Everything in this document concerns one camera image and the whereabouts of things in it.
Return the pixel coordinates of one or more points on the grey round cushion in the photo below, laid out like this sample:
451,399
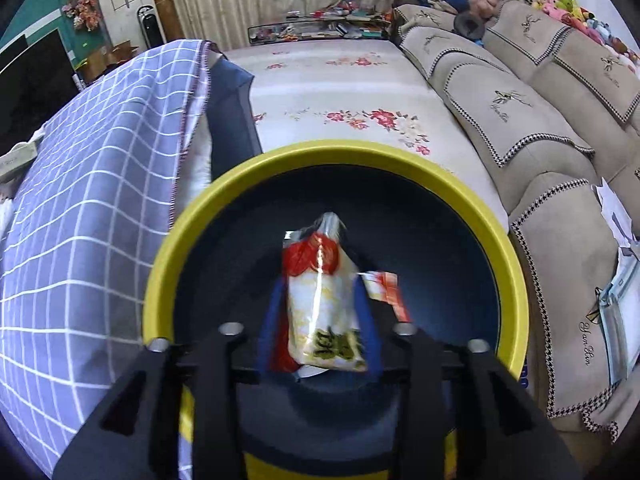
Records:
467,25

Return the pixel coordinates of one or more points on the row of plush toys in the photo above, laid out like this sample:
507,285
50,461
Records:
560,2

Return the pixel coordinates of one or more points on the cardboard box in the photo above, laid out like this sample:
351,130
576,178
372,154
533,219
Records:
112,60

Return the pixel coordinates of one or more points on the floral bed sheet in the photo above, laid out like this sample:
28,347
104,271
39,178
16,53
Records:
350,85

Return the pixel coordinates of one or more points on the beige sofa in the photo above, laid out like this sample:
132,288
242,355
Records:
500,85

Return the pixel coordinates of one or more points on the red white wrapper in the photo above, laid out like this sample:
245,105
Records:
387,290

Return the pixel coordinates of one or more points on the purple checked blanket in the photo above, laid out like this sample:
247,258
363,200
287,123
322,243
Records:
90,210

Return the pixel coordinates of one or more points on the white papers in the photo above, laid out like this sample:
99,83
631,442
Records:
612,210

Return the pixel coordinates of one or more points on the black television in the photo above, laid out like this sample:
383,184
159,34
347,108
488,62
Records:
30,90

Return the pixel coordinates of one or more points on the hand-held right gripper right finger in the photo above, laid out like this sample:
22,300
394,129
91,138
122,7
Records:
369,325

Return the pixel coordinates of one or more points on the flower wall decoration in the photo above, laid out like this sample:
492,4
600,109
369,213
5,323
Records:
82,7

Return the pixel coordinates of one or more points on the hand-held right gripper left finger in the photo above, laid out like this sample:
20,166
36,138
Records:
274,320

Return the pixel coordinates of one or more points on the white red snack packet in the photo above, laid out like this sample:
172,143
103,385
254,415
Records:
320,300

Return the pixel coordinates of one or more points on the yellow round bin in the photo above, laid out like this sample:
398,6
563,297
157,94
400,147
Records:
350,147

